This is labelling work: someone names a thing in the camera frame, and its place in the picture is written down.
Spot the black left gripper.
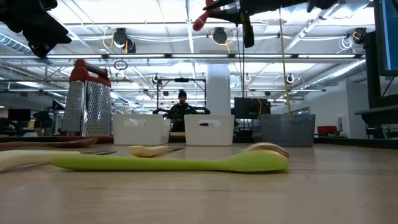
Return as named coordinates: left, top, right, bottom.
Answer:
left=0, top=0, right=73, bottom=59

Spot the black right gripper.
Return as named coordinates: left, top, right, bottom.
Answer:
left=203, top=0, right=312, bottom=50

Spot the red silicone spoon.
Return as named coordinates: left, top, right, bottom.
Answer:
left=192, top=10, right=213, bottom=32

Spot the dark brown wooden spoon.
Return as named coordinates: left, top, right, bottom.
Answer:
left=0, top=137, right=98, bottom=149

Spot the light wooden spoon thin handle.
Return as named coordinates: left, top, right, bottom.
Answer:
left=244, top=142, right=290, bottom=159

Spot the green silicone spoon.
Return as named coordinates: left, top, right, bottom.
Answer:
left=50, top=150, right=290, bottom=174

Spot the white building column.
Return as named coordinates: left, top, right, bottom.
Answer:
left=205, top=63, right=232, bottom=116

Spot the small dark background monitor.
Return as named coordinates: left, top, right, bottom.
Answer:
left=7, top=108, right=32, bottom=123

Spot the black background monitor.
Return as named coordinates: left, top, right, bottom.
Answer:
left=233, top=96, right=272, bottom=120

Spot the person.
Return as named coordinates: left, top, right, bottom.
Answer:
left=165, top=89, right=200, bottom=133

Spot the white plastic bin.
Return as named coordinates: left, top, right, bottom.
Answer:
left=112, top=113, right=172, bottom=146
left=183, top=114, right=236, bottom=147

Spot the grey translucent plastic bin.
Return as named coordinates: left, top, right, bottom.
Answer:
left=252, top=113, right=316, bottom=148

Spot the red background container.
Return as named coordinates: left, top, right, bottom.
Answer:
left=317, top=125, right=338, bottom=135

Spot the black computer monitor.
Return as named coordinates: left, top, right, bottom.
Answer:
left=374, top=0, right=398, bottom=78

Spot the grey computer desk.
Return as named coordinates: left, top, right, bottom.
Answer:
left=354, top=27, right=398, bottom=140

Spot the black ceiling cable reel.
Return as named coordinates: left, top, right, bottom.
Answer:
left=352, top=27, right=368, bottom=45
left=211, top=26, right=229, bottom=45
left=112, top=27, right=137, bottom=54

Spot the black hanging cable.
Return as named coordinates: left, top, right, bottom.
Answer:
left=234, top=24, right=247, bottom=105

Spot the yellow cable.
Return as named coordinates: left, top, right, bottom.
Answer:
left=277, top=6, right=292, bottom=114

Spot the black background rig frame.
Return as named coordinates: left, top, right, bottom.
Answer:
left=155, top=77, right=208, bottom=115

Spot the steel box grater red handle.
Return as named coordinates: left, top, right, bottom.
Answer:
left=57, top=58, right=114, bottom=144

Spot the black aluminium table frame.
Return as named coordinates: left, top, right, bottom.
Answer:
left=0, top=135, right=398, bottom=150

